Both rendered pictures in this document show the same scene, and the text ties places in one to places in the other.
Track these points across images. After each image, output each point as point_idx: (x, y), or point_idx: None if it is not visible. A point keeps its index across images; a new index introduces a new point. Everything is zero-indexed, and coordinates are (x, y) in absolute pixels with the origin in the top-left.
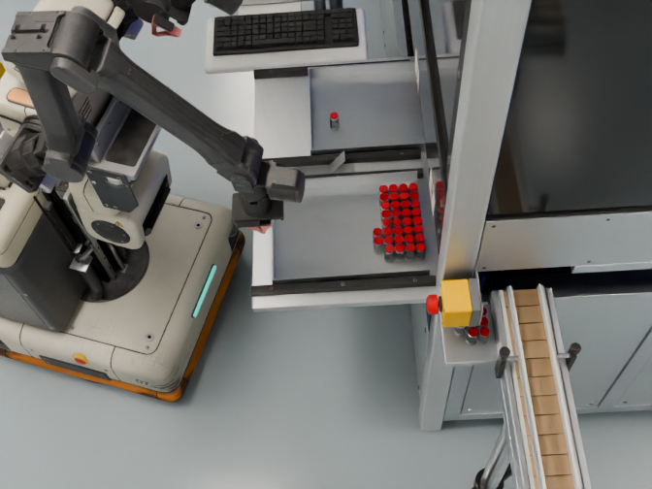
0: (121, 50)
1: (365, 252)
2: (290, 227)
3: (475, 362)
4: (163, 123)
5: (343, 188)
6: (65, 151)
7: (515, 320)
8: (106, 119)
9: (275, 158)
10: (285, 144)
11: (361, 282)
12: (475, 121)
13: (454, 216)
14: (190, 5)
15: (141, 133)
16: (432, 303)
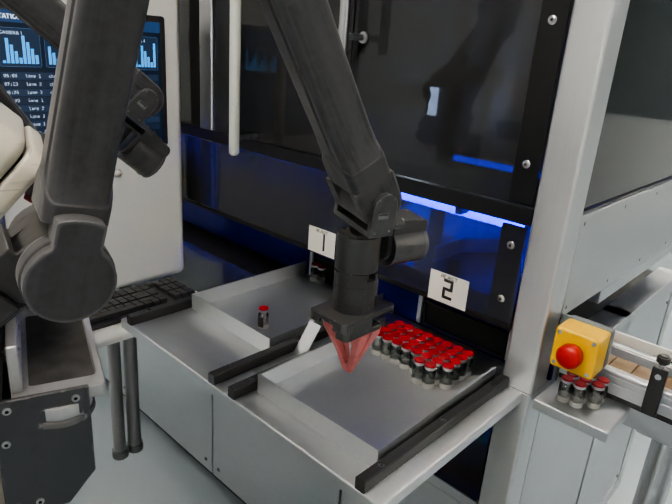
0: None
1: (418, 393)
2: (320, 410)
3: (621, 419)
4: (323, 66)
5: (331, 360)
6: (93, 212)
7: (620, 346)
8: (16, 318)
9: (234, 362)
10: (226, 355)
11: (457, 409)
12: (613, 28)
13: (572, 206)
14: None
15: (68, 344)
16: (574, 348)
